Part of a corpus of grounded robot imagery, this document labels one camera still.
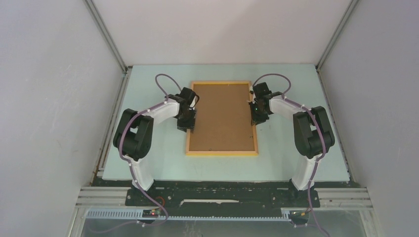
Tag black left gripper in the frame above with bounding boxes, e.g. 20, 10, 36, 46
177, 107, 196, 133

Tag brown cardboard backing board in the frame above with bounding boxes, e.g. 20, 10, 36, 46
189, 83, 255, 152

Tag orange wooden picture frame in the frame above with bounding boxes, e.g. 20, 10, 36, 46
185, 80, 259, 157

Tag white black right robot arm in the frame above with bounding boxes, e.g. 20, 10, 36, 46
249, 82, 335, 206

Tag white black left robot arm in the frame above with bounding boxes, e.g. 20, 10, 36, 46
113, 87, 200, 206

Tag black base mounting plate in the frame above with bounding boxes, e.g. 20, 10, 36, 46
125, 181, 320, 218

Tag small electronics board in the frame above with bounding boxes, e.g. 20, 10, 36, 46
142, 209, 160, 218

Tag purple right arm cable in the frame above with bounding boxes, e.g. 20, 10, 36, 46
252, 73, 329, 236

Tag left aluminium corner post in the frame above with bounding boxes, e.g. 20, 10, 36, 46
83, 0, 129, 73

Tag aluminium corner post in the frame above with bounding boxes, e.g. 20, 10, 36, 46
316, 0, 360, 72
83, 0, 129, 73

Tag aluminium rail front frame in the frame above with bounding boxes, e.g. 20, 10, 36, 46
68, 181, 379, 237

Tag right aluminium corner post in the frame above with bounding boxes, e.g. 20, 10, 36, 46
316, 0, 360, 72

